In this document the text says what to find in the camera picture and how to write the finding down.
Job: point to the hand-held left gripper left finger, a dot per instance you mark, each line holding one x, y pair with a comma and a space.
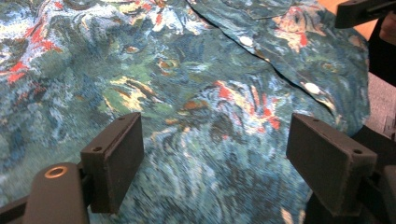
115, 161

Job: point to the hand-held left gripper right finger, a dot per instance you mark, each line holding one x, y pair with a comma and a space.
327, 158

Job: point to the teal floral shirt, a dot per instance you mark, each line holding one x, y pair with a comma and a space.
186, 93

